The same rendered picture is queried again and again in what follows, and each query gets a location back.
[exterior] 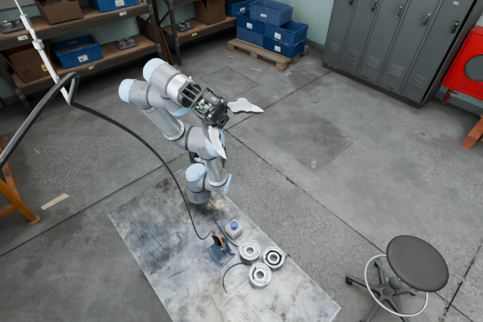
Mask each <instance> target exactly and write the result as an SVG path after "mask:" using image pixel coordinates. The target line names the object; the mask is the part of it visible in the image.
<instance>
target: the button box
mask: <svg viewBox="0 0 483 322"><path fill-rule="evenodd" d="M233 221H235V222H237V223H238V226H237V227H236V228H235V229H233V228H231V222H230V223H229V224H227V225H226V226H225V229H226V232H227V233H228V234H229V235H230V236H231V237H232V238H233V239H235V238H236V237H237V236H238V235H240V233H242V232H243V226H242V225H241V224H240V223H239V222H238V221H237V220H236V219H234V220H233Z"/></svg>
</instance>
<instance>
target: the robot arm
mask: <svg viewBox="0 0 483 322"><path fill-rule="evenodd" d="M143 76H144V78H145V79H146V80H147V81H148V82H147V81H141V80H137V79H134V80H132V79H126V80H123V81H122V82H121V84H120V86H119V96H120V98H121V99H122V100H123V101H126V102H128V103H133V104H135V105H136V106H137V107H138V108H139V109H140V110H141V111H142V112H143V113H144V114H145V115H146V116H147V117H148V118H149V119H151V120H152V121H153V122H154V123H155V124H156V125H157V126H158V127H159V128H160V129H161V130H162V133H163V135H164V137H165V138H166V139H167V140H169V141H170V142H171V143H173V144H174V145H175V146H177V147H179V148H181V149H182V150H187V151H191V152H197V154H198V156H199V157H200V158H201V159H202V160H203V162H204V165H205V166H204V165H202V164H200V163H196V164H193V165H191V166H190V167H188V169H187V170H186V172H185V178H186V180H187V183H188V190H187V197H188V200H189V201H190V202H191V203H194V204H202V203H205V202H206V201H208V200H209V199H210V197H211V191H214V192H217V193H224V194H227V193H228V191H229V188H230V185H231V179H232V175H231V174H228V173H227V171H226V170H225V169H223V165H222V162H221V157H220V155H221V156H222V157H224V158H225V159H227V154H226V151H225V150H224V144H225V143H224V141H225V139H224V135H223V133H222V132H221V131H219V130H217V129H214V128H213V127H217V128H219V129H223V127H224V126H225V125H226V123H227V121H228V120H229V116H228V115H227V112H228V109H231V111H232V112H233V114H240V113H246V114H250V113H253V114H261V113H263V110H262V109H261V108H259V107H258V106H255V105H253V104H250V102H248V100H246V99H245V98H239V99H238V100H236V99H234V98H225V99H224V98H223V96H222V95H220V94H219V93H217V92H215V91H214V90H213V89H211V88H209V87H208V86H206V88H205V89H204V90H203V91H202V90H201V87H200V86H199V85H198V84H197V83H195V82H194V81H193V80H192V77H190V76H189V78H188V77H187V76H186V75H184V74H182V73H181V72H180V71H179V70H177V69H175V68H174V67H173V66H171V65H169V63H167V62H165V61H163V60H161V59H159V58H154V59H151V60H150V61H148V63H147V64H146V65H145V67H144V70H143ZM207 90H208V91H207ZM204 92H205V93H204ZM189 109H191V111H192V112H193V113H194V114H195V115H196V116H197V117H198V118H199V119H201V123H202V125H203V126H202V127H199V126H193V125H188V124H184V123H182V122H181V121H180V120H178V119H176V118H175V117H174V116H182V115H183V114H185V113H187V112H188V110H189ZM173 115H174V116H173Z"/></svg>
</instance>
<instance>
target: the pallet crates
mask: <svg viewBox="0 0 483 322"><path fill-rule="evenodd" d="M255 2H259V3H258V4H255V5H254V3H255ZM293 6H294V5H291V4H286V3H282V2H279V1H274V0H257V1H254V2H252V3H250V4H249V8H248V9H245V10H244V11H245V13H244V14H242V12H244V11H241V12H238V13H236V35H237V37H236V38H234V40H230V41H228V42H227V48H228V49H227V50H230V51H232V52H235V53H237V54H240V55H243V56H244V57H247V58H250V59H253V60H256V61H257V62H260V63H263V64H265V65H268V66H270V67H273V68H276V69H278V70H281V71H284V70H286V69H287V63H288V62H290V63H293V64H295V63H296V62H297V61H299V57H300V56H299V55H300V54H301V55H305V56H306V55H308V54H309V48H310V46H307V45H305V43H306V39H307V38H306V35H307V31H308V26H309V25H308V24H304V23H301V22H297V21H294V20H291V19H292V15H293ZM237 47H240V48H242V49H244V50H248V51H250V52H251V54H249V53H246V52H243V51H241V50H238V49H237ZM261 56H263V57H265V58H269V59H271V60H274V61H277V62H276V64H275V63H272V62H270V61H267V60H264V59H262V58H261Z"/></svg>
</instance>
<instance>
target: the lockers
mask: <svg viewBox="0 0 483 322"><path fill-rule="evenodd" d="M350 1H351V0H334V1H333V8H332V12H331V18H330V22H329V26H328V31H327V35H326V42H325V45H324V49H323V56H322V59H321V61H322V62H323V67H325V68H327V69H329V70H332V71H333V72H336V73H338V74H340V75H343V76H345V77H347V78H350V79H352V80H353V81H356V82H358V83H361V84H363V85H365V86H368V87H370V88H373V89H374V90H376V91H379V92H381V93H383V94H386V95H388V96H390V97H393V98H395V99H397V100H399V101H402V102H403V103H406V104H408V105H410V106H413V107H415V108H417V109H420V108H421V107H422V106H424V105H425V104H426V103H427V102H428V101H429V100H430V99H432V98H433V96H434V95H435V94H436V93H437V92H438V90H439V89H440V87H441V82H442V80H443V79H444V77H445V75H446V73H447V72H448V70H449V68H450V66H451V64H452V62H453V61H454V59H455V57H456V55H457V54H458V52H459V50H460V48H461V46H462V45H463V43H464V41H465V39H466V37H467V35H468V34H469V32H470V30H471V29H473V28H474V27H475V25H476V23H477V22H478V20H479V18H480V16H481V15H482V12H483V0H352V5H351V4H349V2H350ZM372 7H373V8H374V11H371V9H372ZM399 13H400V14H399ZM396 14H397V15H399V17H398V18H395V15H396ZM426 21H427V22H426ZM424 22H426V25H423V23H424Z"/></svg>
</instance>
